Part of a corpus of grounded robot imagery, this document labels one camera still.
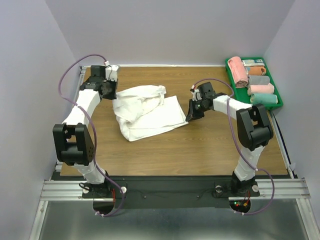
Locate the teal rolled towel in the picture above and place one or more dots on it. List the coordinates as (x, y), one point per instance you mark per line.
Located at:
(263, 98)

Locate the orange rolled towel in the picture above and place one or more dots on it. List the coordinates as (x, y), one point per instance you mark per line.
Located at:
(256, 70)

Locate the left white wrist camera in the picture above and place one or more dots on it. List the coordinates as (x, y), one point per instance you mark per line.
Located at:
(111, 71)

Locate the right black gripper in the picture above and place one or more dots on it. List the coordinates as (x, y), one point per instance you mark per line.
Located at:
(196, 115)

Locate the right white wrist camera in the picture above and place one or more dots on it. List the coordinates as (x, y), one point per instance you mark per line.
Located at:
(196, 96)

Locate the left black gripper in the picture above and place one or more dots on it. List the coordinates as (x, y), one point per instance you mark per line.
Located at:
(112, 95)

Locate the grey rolled towel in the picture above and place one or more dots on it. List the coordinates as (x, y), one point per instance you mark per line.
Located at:
(258, 80)

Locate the long pink rolled towel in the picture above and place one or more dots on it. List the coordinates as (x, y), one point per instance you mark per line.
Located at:
(238, 72)

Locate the aluminium frame rail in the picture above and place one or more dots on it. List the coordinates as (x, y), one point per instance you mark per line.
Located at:
(43, 204)

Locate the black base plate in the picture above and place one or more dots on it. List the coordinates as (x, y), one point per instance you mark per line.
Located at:
(155, 192)

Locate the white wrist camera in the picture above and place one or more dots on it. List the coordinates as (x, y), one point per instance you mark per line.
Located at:
(111, 71)
(196, 96)

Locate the white blue patterned towel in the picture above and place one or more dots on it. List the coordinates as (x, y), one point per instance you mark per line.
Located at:
(253, 62)

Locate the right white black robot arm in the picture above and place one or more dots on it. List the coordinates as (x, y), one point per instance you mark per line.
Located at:
(250, 127)

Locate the green plastic basket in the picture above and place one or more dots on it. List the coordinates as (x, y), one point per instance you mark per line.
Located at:
(241, 94)

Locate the short pink rolled towel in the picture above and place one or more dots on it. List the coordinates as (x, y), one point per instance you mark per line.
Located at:
(260, 89)

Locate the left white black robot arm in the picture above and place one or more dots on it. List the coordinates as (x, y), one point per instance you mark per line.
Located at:
(73, 143)

